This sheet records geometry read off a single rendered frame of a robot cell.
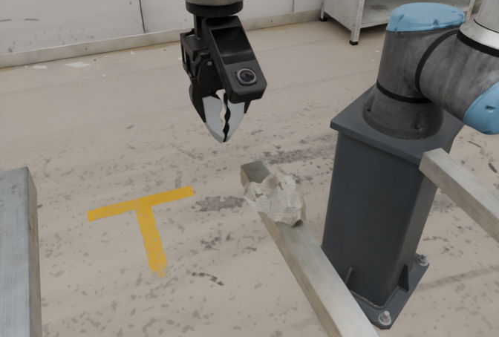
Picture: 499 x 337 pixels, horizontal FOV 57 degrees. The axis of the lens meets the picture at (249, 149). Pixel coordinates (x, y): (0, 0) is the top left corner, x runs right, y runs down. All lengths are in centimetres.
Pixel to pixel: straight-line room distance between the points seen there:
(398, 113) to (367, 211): 29
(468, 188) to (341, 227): 74
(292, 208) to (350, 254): 90
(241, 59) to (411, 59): 53
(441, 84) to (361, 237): 53
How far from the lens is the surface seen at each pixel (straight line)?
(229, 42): 56
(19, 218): 41
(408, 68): 102
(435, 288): 161
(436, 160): 66
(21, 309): 35
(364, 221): 127
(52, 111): 245
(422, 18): 102
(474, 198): 62
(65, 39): 292
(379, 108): 111
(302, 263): 46
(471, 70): 92
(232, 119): 65
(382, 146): 109
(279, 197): 50
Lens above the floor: 122
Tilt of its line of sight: 38 degrees down
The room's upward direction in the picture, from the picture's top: straight up
